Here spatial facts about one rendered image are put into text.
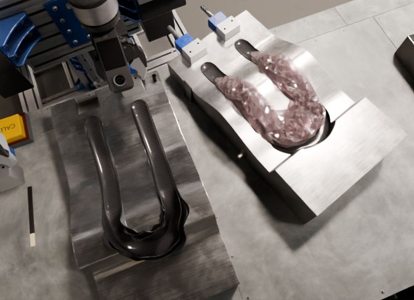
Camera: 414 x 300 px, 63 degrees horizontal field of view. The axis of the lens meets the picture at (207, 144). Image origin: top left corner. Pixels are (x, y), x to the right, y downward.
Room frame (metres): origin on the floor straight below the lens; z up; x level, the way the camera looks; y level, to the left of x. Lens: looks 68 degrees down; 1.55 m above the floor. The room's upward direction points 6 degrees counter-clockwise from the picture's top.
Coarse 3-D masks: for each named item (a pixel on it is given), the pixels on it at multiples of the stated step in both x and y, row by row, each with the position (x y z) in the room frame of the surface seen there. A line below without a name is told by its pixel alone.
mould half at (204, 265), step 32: (160, 96) 0.40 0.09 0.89; (64, 128) 0.34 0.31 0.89; (128, 128) 0.33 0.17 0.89; (160, 128) 0.32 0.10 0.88; (64, 160) 0.27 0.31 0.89; (128, 160) 0.25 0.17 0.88; (192, 160) 0.23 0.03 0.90; (96, 192) 0.19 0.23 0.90; (128, 192) 0.18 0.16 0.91; (192, 192) 0.16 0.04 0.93; (96, 224) 0.12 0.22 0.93; (128, 224) 0.11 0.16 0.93; (192, 224) 0.10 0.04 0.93; (96, 256) 0.06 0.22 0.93; (192, 256) 0.05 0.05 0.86; (224, 256) 0.04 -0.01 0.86; (128, 288) 0.00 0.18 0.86; (160, 288) 0.00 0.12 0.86; (192, 288) -0.01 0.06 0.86; (224, 288) -0.02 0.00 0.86
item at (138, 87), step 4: (128, 64) 0.48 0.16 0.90; (132, 72) 0.46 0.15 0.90; (136, 72) 0.46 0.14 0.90; (132, 76) 0.44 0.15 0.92; (136, 76) 0.44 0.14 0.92; (136, 80) 0.43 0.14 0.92; (140, 80) 0.43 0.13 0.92; (136, 84) 0.42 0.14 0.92; (140, 84) 0.42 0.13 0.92; (132, 88) 0.41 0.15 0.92; (136, 88) 0.41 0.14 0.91; (140, 88) 0.41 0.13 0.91; (144, 88) 0.43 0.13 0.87; (124, 92) 0.41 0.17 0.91; (128, 92) 0.41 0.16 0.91; (132, 92) 0.41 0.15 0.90; (136, 92) 0.41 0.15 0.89; (140, 92) 0.41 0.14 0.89; (124, 96) 0.40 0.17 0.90; (128, 96) 0.41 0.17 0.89
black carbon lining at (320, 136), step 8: (240, 40) 0.56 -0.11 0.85; (240, 48) 0.53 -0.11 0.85; (248, 48) 0.53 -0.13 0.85; (248, 56) 0.51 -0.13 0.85; (208, 64) 0.50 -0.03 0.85; (208, 72) 0.47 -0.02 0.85; (216, 72) 0.47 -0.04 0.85; (328, 112) 0.32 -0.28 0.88; (328, 120) 0.30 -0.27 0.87; (320, 128) 0.28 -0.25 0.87; (328, 128) 0.28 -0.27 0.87; (320, 136) 0.27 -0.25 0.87; (328, 136) 0.25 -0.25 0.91; (304, 144) 0.25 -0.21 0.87; (312, 144) 0.25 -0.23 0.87; (288, 152) 0.23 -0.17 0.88
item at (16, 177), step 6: (0, 132) 0.33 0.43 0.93; (12, 150) 0.29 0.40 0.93; (0, 168) 0.24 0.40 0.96; (6, 168) 0.24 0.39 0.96; (12, 168) 0.24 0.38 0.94; (18, 168) 0.25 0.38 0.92; (0, 174) 0.23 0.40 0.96; (6, 174) 0.22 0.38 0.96; (12, 174) 0.23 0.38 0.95; (18, 174) 0.23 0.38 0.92; (0, 180) 0.22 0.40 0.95; (6, 180) 0.22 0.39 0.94; (12, 180) 0.22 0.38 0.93; (18, 180) 0.22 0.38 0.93; (24, 180) 0.23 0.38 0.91; (0, 186) 0.21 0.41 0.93; (6, 186) 0.21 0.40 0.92; (12, 186) 0.22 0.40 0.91
